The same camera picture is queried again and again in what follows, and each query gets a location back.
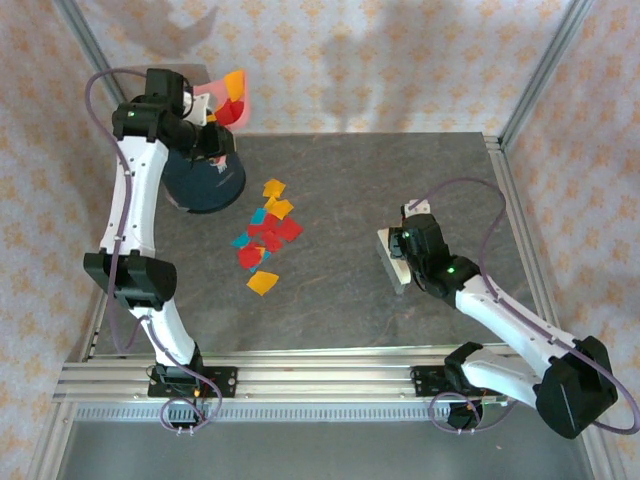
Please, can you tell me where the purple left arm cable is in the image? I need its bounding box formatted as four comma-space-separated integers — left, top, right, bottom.
84, 68, 224, 436

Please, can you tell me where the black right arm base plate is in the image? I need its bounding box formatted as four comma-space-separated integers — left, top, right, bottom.
409, 365, 454, 400

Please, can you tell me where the dark blue waste bin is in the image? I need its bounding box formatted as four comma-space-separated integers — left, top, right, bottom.
162, 144, 248, 215

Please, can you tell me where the long aluminium table rail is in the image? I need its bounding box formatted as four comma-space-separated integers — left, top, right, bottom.
53, 349, 600, 403

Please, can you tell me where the aluminium table side rail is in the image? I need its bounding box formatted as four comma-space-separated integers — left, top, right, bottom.
482, 132, 574, 362
82, 292, 110, 362

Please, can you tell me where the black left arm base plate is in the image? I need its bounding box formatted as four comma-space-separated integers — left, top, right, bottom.
147, 366, 239, 400

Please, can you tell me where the pink plastic dustpan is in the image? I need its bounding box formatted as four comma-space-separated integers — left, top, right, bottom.
192, 68, 251, 166

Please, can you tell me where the aluminium frame post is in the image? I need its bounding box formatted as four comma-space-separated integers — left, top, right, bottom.
498, 0, 600, 149
52, 0, 126, 104

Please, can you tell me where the grey slotted cable duct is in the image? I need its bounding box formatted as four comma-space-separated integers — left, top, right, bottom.
73, 404, 576, 422

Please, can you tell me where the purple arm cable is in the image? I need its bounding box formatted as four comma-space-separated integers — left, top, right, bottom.
409, 176, 640, 435
84, 68, 224, 436

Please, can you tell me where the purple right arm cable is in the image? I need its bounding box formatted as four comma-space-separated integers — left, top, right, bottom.
409, 176, 640, 435

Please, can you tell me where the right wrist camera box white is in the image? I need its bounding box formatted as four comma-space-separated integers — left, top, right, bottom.
402, 199, 432, 220

